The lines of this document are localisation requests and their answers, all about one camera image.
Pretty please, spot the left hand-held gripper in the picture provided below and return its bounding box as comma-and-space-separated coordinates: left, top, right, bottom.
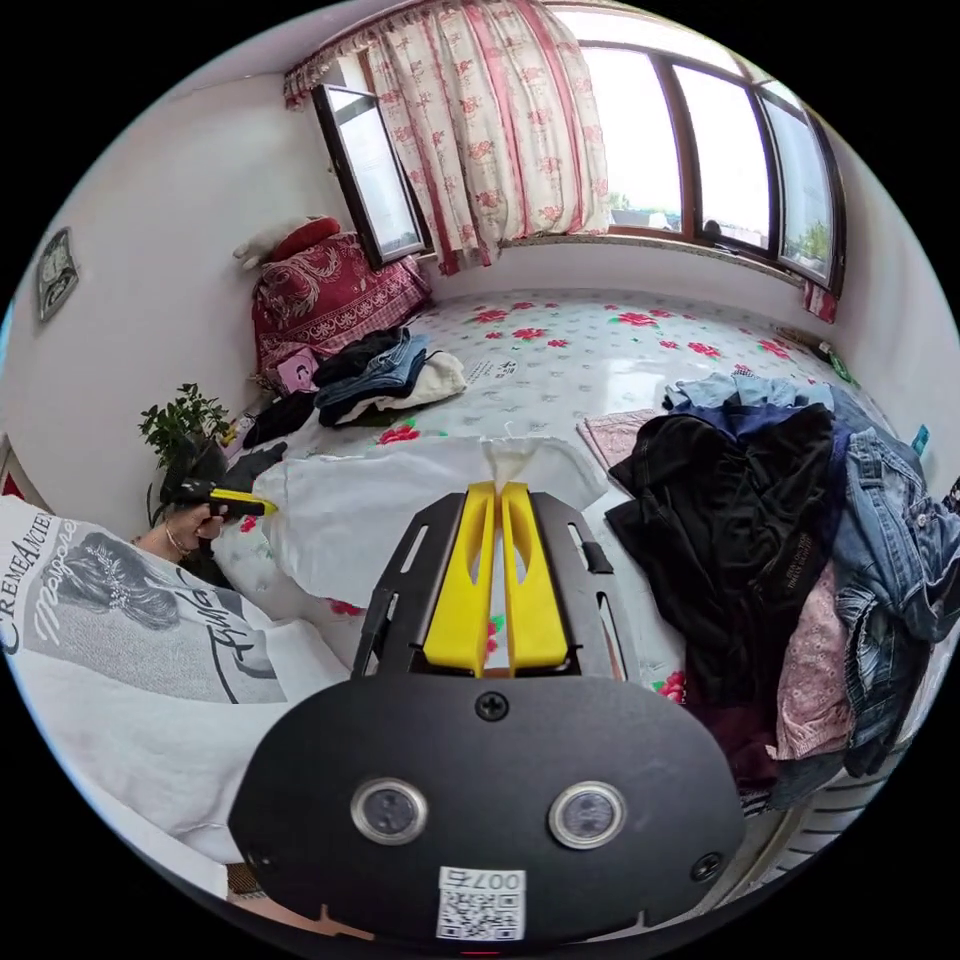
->
159, 466, 280, 520

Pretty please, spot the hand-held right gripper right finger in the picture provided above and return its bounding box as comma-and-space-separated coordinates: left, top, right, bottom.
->
500, 481, 571, 676

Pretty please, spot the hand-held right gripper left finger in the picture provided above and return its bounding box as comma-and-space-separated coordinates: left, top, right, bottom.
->
422, 482, 498, 677

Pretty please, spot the white short sleeve shirt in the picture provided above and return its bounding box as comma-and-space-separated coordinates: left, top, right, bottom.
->
257, 433, 610, 610

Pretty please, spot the person's left forearm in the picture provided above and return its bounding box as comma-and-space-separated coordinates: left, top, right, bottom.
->
131, 521, 190, 564

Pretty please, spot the person's left hand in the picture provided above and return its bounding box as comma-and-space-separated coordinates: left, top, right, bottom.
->
176, 512, 227, 558

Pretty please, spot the black garment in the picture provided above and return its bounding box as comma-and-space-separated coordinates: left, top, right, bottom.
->
241, 388, 319, 453

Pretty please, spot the green potted plant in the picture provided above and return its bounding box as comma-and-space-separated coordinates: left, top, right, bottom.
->
137, 382, 235, 526

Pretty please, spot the pink small mat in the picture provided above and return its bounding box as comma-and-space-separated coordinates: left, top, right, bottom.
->
575, 407, 663, 475

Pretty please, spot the small pile of clothes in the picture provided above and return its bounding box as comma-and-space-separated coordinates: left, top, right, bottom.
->
310, 326, 469, 430

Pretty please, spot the person's body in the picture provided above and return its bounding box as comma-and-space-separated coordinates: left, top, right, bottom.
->
0, 494, 354, 901

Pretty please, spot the red patterned folded quilt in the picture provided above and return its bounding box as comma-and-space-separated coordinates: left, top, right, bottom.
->
250, 230, 434, 376

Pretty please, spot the large pile of clothes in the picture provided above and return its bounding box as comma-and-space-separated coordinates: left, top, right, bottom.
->
604, 368, 960, 813

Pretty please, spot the bed with flowered sheet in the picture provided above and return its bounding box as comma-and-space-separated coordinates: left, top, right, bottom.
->
209, 288, 864, 706

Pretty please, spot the white plush toy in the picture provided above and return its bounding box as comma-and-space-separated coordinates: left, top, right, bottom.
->
232, 215, 343, 272

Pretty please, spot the red flowered curtain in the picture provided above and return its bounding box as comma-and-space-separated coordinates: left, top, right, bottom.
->
282, 0, 610, 277

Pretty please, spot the grey wall picture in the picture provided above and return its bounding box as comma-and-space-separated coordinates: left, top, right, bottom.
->
35, 227, 81, 325

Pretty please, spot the window with brown frame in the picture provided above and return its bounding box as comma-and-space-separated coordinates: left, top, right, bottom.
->
310, 29, 849, 295

